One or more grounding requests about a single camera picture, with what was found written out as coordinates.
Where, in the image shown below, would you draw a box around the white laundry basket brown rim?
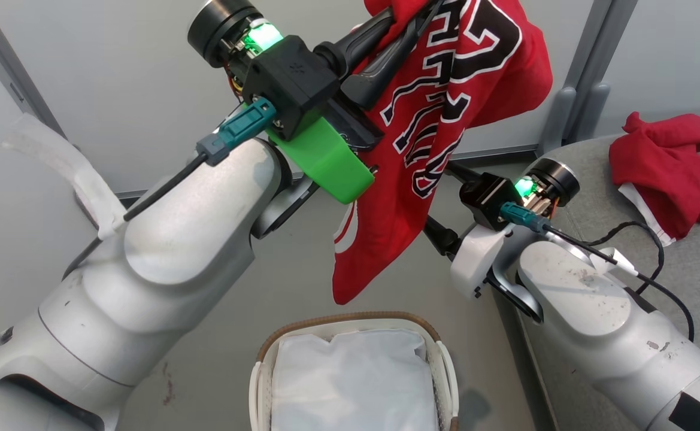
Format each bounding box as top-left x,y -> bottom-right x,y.
248,311 -> 459,431

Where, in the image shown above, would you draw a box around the grey metal partition post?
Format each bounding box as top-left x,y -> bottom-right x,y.
572,0 -> 637,143
537,0 -> 617,157
0,12 -> 68,139

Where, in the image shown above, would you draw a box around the red basketball jersey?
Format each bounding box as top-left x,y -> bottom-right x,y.
332,0 -> 554,306

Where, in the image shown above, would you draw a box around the thin black looped cable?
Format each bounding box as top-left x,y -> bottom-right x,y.
586,220 -> 666,295

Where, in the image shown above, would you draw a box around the red shorts with white trim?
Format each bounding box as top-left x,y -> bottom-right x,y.
608,111 -> 700,247

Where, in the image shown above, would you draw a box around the white fabric cable strap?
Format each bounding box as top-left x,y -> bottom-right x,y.
2,113 -> 128,241

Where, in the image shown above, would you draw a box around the black cable with teal plug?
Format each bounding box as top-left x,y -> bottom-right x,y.
498,201 -> 696,343
62,98 -> 278,281

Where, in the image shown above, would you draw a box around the white basket liner cloth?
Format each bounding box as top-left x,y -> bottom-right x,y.
271,328 -> 440,431

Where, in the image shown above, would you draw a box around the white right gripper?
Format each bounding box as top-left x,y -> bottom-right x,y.
423,162 -> 510,300

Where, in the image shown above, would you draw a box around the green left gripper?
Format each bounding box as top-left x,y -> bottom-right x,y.
268,7 -> 429,205

